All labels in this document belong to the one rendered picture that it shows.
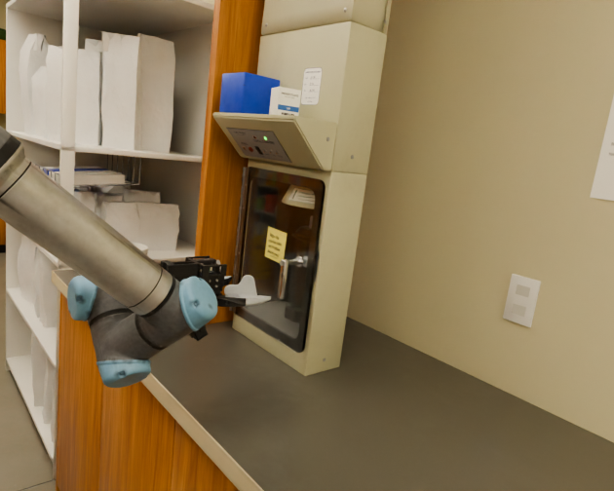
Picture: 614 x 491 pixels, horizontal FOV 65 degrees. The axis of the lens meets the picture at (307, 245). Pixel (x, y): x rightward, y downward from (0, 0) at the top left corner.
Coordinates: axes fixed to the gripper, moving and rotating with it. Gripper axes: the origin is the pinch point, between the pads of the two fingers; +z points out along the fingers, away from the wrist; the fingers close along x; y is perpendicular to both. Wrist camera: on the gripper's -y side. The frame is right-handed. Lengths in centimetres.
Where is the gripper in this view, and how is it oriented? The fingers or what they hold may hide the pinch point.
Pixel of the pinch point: (250, 290)
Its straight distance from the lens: 103.4
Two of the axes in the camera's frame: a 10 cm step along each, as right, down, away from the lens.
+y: 1.2, -9.7, -1.9
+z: 7.6, -0.3, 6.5
